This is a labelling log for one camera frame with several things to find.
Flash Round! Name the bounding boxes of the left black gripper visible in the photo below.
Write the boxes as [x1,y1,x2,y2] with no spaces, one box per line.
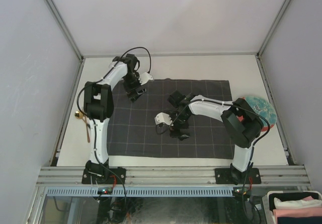
[122,73,146,103]

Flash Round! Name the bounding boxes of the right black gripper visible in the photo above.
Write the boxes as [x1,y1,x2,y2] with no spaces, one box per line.
[165,111,190,141]

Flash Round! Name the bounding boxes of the dark grey checked cloth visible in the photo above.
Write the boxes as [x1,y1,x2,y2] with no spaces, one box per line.
[105,78,236,161]

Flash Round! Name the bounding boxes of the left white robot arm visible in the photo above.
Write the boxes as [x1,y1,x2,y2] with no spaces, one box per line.
[83,53,153,184]

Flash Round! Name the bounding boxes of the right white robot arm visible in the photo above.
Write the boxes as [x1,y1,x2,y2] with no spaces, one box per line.
[155,91,264,184]

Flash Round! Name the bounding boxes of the gold spoon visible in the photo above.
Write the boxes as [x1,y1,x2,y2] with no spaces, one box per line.
[74,111,86,121]

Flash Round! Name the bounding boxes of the gold fork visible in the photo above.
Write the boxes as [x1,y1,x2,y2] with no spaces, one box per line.
[83,116,91,143]

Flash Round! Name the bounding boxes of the red and teal plate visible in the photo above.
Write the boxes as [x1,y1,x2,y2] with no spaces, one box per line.
[242,96,277,128]

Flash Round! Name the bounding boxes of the white laundry basket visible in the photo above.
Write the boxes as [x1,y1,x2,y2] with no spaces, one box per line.
[262,191,321,223]

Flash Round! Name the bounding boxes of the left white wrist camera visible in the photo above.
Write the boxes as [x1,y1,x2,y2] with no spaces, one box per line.
[139,72,154,86]

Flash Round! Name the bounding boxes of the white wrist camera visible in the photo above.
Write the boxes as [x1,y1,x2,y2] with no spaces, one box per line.
[154,112,173,126]
[139,72,154,86]

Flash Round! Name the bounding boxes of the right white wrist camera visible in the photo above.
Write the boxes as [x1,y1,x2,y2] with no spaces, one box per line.
[154,112,173,126]

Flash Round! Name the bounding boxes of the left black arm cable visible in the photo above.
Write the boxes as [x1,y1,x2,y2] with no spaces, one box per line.
[76,47,153,169]

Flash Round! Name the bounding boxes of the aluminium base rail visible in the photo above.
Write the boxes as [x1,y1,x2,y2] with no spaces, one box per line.
[36,166,310,187]

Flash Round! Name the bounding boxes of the blue slotted cable duct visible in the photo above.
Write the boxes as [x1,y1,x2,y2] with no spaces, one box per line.
[46,186,233,197]

